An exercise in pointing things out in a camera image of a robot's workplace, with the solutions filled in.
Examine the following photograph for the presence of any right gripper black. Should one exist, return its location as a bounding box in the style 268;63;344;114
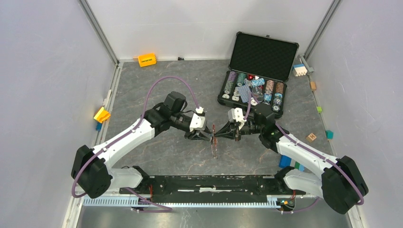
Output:
214;119;263;142

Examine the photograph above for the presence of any red handled keyring tool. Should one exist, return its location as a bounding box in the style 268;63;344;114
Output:
211;124;218;159

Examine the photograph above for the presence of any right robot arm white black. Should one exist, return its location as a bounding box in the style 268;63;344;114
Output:
214;104;369;214

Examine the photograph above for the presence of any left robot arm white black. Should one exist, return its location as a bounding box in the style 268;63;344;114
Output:
71;92;211;199

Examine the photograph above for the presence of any blue green white brick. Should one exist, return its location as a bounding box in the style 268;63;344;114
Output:
278;155;305;172

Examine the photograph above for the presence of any black poker chip case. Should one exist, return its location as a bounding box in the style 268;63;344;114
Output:
217;32;299;119

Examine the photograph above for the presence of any wooden letter cube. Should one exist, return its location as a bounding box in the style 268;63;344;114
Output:
306;133;317;143

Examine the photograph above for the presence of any orange yellow toy block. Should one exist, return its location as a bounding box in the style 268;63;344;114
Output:
137;53;157;67

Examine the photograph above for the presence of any white blue toy block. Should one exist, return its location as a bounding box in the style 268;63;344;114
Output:
292;64;308;77

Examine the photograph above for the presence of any small wooden cube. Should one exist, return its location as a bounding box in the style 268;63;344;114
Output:
310;81;317;92

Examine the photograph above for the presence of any teal small cube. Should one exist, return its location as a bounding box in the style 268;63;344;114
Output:
325;130;334;140

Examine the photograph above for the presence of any yellow orange block left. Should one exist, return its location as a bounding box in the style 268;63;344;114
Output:
93;106;111;124

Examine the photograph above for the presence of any blue small block left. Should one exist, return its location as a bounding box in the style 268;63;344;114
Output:
96;123;103;132

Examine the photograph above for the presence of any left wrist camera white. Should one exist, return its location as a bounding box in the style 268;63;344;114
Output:
189;107;207;132

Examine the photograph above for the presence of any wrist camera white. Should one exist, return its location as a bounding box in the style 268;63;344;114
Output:
189;107;207;132
228;108;246;130

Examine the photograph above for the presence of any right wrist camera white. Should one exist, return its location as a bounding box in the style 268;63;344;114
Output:
228;108;246;130

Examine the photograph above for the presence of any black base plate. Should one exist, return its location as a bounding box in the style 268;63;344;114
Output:
134;175;305;203

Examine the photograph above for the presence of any white toothed cable rail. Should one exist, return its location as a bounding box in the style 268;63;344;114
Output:
83;196;280;209

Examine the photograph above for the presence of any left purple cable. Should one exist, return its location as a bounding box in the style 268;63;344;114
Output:
71;76;201;214

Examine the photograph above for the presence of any purple cable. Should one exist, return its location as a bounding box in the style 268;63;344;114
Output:
245;93;365;215
71;76;201;214

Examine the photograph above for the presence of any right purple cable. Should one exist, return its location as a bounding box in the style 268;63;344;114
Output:
245;93;365;215

